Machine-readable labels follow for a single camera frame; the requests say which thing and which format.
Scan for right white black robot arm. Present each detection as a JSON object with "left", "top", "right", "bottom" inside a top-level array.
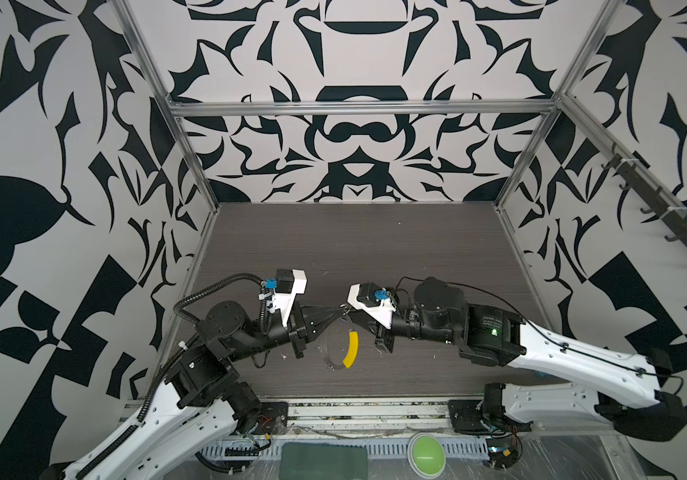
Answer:
[{"left": 347, "top": 277, "right": 687, "bottom": 442}]

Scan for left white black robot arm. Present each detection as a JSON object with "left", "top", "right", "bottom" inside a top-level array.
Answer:
[{"left": 41, "top": 270, "right": 347, "bottom": 479}]

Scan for green round button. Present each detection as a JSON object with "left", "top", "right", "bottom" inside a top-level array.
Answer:
[{"left": 407, "top": 433, "right": 447, "bottom": 479}]

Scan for dark green pad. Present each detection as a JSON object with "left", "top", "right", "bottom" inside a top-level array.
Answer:
[{"left": 279, "top": 443, "right": 369, "bottom": 480}]

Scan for small circuit board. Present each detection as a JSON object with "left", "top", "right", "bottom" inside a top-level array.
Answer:
[{"left": 483, "top": 435, "right": 523, "bottom": 471}]

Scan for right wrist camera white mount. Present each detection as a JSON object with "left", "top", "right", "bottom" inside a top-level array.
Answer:
[{"left": 347, "top": 282, "right": 397, "bottom": 330}]

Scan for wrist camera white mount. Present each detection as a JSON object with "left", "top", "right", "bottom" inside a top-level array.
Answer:
[
  {"left": 347, "top": 282, "right": 397, "bottom": 330},
  {"left": 259, "top": 269, "right": 308, "bottom": 327}
]

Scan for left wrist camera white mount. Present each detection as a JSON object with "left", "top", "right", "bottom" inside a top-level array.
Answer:
[{"left": 259, "top": 269, "right": 308, "bottom": 327}]

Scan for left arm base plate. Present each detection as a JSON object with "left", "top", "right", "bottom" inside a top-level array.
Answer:
[{"left": 250, "top": 401, "right": 289, "bottom": 436}]

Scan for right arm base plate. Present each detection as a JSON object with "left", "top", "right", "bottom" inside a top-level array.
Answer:
[{"left": 447, "top": 399, "right": 531, "bottom": 436}]

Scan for white slotted cable duct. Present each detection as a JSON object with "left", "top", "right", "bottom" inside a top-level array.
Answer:
[{"left": 201, "top": 437, "right": 489, "bottom": 462}]

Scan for black wall hook rack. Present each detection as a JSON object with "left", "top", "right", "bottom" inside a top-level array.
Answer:
[{"left": 599, "top": 143, "right": 687, "bottom": 248}]

